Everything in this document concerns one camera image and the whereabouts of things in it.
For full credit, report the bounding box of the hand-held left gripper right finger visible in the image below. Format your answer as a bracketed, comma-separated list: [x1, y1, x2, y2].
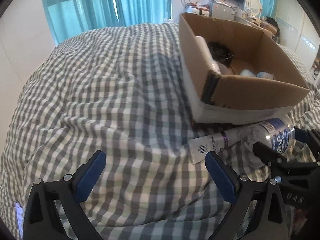
[204, 151, 293, 240]

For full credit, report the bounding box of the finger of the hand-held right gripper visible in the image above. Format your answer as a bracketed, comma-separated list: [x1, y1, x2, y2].
[252, 142, 289, 167]
[294, 127, 320, 157]

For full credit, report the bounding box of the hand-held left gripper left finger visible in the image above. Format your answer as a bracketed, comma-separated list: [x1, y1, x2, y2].
[22, 150, 107, 240]

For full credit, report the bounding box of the clear plastic bottle blue label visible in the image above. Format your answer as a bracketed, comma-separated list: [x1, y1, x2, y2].
[244, 117, 296, 155]

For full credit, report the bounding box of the white toothpaste tube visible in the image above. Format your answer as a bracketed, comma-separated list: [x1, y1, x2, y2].
[189, 127, 248, 165]

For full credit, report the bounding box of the brown cardboard box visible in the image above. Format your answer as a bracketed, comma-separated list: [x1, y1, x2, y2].
[179, 12, 310, 126]

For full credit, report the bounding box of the black cup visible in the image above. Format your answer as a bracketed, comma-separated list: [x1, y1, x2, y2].
[207, 41, 234, 63]

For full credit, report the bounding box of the grey white checked blanket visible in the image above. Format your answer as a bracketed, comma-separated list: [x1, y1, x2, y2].
[0, 22, 320, 240]

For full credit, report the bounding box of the white slatted wardrobe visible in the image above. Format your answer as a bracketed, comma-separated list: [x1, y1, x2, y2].
[275, 0, 320, 63]

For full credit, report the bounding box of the black bag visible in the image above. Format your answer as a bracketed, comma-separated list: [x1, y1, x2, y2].
[265, 16, 279, 37]

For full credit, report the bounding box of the white dressing table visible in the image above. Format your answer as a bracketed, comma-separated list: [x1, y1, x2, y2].
[235, 15, 273, 38]

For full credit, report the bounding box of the white oval mirror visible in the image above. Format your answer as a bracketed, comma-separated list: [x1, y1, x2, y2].
[246, 0, 263, 18]

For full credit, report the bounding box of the small grey fridge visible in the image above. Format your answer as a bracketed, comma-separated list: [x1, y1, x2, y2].
[210, 0, 237, 22]

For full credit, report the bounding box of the white suitcase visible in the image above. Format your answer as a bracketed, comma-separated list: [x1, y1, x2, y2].
[186, 6, 210, 17]

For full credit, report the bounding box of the wide teal curtain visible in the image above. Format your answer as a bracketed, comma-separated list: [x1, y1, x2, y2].
[40, 0, 119, 44]

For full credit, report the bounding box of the teal window curtain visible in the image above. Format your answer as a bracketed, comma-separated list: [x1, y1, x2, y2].
[114, 0, 172, 27]

